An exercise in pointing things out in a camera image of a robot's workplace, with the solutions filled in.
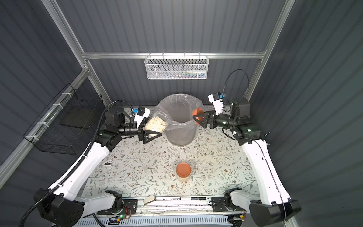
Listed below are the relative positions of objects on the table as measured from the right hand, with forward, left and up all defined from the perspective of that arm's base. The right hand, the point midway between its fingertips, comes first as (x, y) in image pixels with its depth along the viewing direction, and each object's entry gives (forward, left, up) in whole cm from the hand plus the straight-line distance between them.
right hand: (200, 115), depth 63 cm
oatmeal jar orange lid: (-15, +8, -29) cm, 33 cm away
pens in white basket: (+42, +3, -5) cm, 42 cm away
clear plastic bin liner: (+24, +11, -20) cm, 34 cm away
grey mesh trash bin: (+7, +9, -29) cm, 31 cm away
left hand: (-5, +18, -5) cm, 19 cm away
